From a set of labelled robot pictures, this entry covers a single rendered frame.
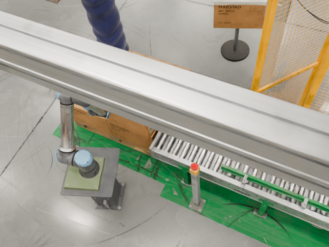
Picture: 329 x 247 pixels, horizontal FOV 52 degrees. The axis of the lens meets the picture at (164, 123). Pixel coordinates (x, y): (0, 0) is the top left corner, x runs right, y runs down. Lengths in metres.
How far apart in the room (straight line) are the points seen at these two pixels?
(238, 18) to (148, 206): 2.42
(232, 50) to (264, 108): 4.39
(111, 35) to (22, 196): 2.44
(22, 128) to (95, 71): 4.25
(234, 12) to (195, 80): 3.66
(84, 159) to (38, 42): 2.39
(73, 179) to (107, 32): 1.42
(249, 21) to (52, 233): 3.31
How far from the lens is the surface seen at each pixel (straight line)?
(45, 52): 0.70
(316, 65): 3.65
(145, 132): 3.43
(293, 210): 3.36
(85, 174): 3.23
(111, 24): 2.61
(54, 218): 4.14
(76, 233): 4.01
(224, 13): 4.23
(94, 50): 0.67
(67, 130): 3.01
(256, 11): 4.22
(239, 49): 4.95
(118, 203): 3.93
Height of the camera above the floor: 3.67
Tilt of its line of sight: 59 degrees down
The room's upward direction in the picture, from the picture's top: 12 degrees counter-clockwise
